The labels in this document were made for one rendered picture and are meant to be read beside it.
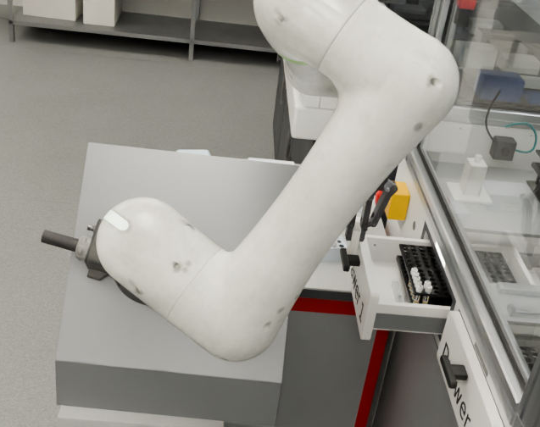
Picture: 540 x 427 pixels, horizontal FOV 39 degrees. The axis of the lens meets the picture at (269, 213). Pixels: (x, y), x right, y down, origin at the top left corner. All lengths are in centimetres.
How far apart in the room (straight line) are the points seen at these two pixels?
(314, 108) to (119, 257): 128
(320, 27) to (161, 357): 63
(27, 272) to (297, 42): 223
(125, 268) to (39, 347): 164
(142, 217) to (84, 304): 29
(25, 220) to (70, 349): 208
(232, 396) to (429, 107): 63
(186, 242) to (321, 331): 78
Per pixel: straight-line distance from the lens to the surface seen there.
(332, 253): 177
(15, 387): 254
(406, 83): 91
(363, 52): 92
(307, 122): 226
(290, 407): 193
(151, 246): 105
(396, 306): 146
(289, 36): 94
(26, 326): 277
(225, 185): 132
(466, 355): 133
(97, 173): 134
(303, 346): 180
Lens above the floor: 172
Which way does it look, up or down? 30 degrees down
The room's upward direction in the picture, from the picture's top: 7 degrees clockwise
